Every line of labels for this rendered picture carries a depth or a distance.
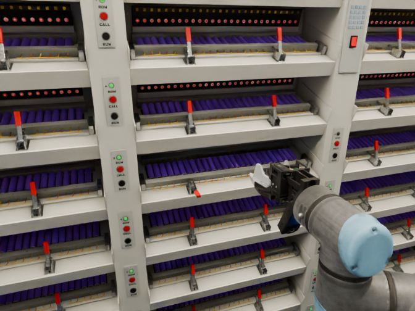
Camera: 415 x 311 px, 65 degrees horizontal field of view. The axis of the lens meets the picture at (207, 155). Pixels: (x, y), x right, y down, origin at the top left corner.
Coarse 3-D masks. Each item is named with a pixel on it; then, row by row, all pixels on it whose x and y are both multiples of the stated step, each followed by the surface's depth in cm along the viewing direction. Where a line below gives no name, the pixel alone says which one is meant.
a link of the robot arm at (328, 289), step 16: (320, 272) 57; (320, 288) 58; (336, 288) 55; (352, 288) 54; (368, 288) 55; (384, 288) 55; (320, 304) 58; (336, 304) 56; (352, 304) 55; (368, 304) 54; (384, 304) 54
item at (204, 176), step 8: (304, 160) 113; (232, 168) 106; (240, 168) 106; (248, 168) 107; (264, 168) 108; (176, 176) 100; (184, 176) 101; (192, 176) 101; (200, 176) 102; (208, 176) 103; (216, 176) 104; (224, 176) 105; (248, 176) 106; (152, 184) 98; (160, 184) 99; (168, 184) 100
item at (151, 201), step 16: (240, 144) 117; (304, 144) 116; (144, 176) 102; (144, 192) 97; (160, 192) 98; (176, 192) 99; (208, 192) 100; (224, 192) 101; (240, 192) 103; (256, 192) 106; (144, 208) 95; (160, 208) 97; (176, 208) 99
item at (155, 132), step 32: (160, 96) 102; (192, 96) 104; (224, 96) 106; (256, 96) 110; (288, 96) 111; (160, 128) 92; (192, 128) 93; (224, 128) 96; (256, 128) 97; (288, 128) 100; (320, 128) 104
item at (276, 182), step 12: (276, 168) 70; (288, 168) 71; (300, 168) 70; (276, 180) 72; (288, 180) 69; (300, 180) 68; (312, 180) 64; (276, 192) 72; (288, 192) 71; (300, 192) 64
